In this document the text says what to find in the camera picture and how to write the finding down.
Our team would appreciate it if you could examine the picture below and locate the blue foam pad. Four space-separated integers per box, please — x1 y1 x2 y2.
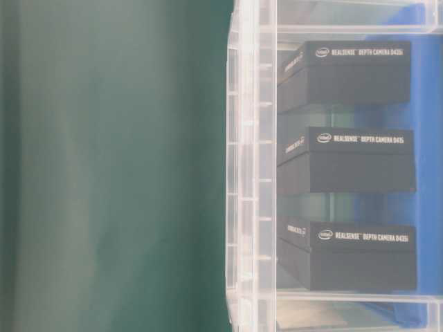
349 0 443 332

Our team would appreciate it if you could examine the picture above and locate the black RealSense box top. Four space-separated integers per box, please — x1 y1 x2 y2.
277 40 411 113

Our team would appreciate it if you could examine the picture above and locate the black RealSense box bottom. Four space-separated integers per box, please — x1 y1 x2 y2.
276 216 417 293

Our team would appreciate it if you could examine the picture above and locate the clear plastic storage box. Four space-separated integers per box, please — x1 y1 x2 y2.
244 1 442 331

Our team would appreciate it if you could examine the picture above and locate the black realsense box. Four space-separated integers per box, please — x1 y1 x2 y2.
277 40 411 113
276 127 416 196
276 216 417 293

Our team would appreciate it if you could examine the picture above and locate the black RealSense box middle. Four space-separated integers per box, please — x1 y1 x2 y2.
276 127 416 196

